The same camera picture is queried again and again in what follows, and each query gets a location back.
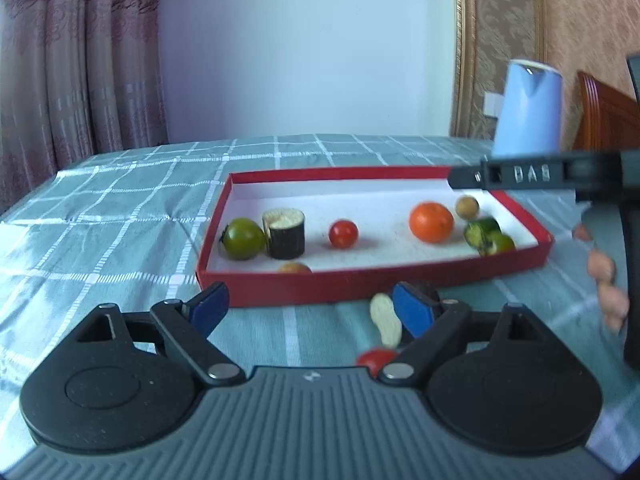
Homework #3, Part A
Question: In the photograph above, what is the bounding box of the wooden chair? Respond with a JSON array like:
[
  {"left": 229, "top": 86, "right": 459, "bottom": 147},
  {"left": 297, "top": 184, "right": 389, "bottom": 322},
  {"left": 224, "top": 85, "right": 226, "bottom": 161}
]
[{"left": 572, "top": 70, "right": 640, "bottom": 152}]

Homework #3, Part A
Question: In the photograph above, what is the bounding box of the orange tomato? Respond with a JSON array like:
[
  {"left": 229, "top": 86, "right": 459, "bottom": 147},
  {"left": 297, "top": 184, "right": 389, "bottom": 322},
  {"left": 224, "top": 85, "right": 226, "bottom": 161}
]
[{"left": 408, "top": 201, "right": 455, "bottom": 244}]

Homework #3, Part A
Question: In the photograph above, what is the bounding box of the eggplant piece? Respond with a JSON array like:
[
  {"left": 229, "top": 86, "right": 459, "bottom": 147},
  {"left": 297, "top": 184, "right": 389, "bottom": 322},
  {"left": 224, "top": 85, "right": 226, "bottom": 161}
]
[{"left": 262, "top": 208, "right": 306, "bottom": 261}]

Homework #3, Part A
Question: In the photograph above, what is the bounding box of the pink patterned curtain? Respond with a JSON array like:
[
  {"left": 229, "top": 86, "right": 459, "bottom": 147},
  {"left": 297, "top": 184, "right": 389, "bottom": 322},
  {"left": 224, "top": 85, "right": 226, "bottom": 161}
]
[{"left": 0, "top": 0, "right": 169, "bottom": 213}]

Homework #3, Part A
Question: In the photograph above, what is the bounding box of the blue electric kettle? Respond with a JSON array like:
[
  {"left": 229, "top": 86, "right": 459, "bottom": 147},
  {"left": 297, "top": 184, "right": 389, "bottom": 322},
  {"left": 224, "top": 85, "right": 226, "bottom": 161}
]
[{"left": 492, "top": 58, "right": 562, "bottom": 157}]

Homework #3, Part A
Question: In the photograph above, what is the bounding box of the red cherry tomato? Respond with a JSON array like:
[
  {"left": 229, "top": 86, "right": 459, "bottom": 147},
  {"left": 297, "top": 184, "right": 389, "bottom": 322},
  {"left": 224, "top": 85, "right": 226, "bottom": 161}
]
[
  {"left": 356, "top": 349, "right": 399, "bottom": 379},
  {"left": 328, "top": 219, "right": 359, "bottom": 249}
]

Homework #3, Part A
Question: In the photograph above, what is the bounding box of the green lime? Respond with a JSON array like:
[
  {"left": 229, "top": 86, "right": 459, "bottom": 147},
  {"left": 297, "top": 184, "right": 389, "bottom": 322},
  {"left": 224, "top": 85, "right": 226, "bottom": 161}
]
[{"left": 482, "top": 232, "right": 516, "bottom": 256}]

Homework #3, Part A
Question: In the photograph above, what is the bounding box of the red cardboard box tray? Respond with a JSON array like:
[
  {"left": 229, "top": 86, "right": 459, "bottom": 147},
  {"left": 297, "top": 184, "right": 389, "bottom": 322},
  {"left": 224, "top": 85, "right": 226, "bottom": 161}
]
[{"left": 196, "top": 165, "right": 555, "bottom": 309}]

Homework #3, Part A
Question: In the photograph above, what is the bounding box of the green cucumber piece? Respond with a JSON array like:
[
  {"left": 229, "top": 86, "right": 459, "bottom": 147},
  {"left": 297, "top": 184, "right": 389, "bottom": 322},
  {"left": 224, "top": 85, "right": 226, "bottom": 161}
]
[{"left": 462, "top": 216, "right": 502, "bottom": 254}]

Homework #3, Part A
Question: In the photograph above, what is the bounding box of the person's right hand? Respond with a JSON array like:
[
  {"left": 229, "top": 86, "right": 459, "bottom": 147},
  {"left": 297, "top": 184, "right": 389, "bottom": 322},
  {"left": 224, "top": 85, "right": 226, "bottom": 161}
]
[{"left": 572, "top": 222, "right": 631, "bottom": 333}]

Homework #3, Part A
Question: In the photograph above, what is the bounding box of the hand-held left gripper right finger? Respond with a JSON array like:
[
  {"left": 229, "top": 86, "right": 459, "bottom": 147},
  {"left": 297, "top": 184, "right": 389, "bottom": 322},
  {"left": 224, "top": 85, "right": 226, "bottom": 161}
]
[{"left": 377, "top": 281, "right": 547, "bottom": 389}]

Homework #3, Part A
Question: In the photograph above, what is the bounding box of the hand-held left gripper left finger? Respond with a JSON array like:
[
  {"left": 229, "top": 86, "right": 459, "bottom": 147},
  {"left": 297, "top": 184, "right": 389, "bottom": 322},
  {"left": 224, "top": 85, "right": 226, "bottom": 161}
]
[{"left": 75, "top": 281, "right": 247, "bottom": 389}]

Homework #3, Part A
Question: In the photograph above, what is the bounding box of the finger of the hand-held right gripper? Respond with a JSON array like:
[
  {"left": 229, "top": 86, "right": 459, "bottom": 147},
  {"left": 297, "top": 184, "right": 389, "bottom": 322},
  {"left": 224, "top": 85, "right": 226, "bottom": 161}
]
[{"left": 447, "top": 162, "right": 489, "bottom": 191}]

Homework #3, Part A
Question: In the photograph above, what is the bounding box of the peanut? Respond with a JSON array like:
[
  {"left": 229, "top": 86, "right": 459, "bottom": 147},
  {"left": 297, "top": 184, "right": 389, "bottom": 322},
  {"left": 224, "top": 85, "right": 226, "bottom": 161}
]
[{"left": 369, "top": 293, "right": 402, "bottom": 350}]

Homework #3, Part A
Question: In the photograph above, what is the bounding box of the green tomato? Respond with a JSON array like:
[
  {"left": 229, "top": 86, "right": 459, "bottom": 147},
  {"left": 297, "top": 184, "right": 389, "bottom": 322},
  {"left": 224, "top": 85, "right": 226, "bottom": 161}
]
[{"left": 219, "top": 217, "right": 267, "bottom": 261}]

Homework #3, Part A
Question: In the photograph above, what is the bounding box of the gold wall frame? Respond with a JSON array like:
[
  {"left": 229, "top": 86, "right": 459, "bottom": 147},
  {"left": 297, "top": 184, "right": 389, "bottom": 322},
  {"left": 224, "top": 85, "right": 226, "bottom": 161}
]
[{"left": 449, "top": 0, "right": 549, "bottom": 137}]

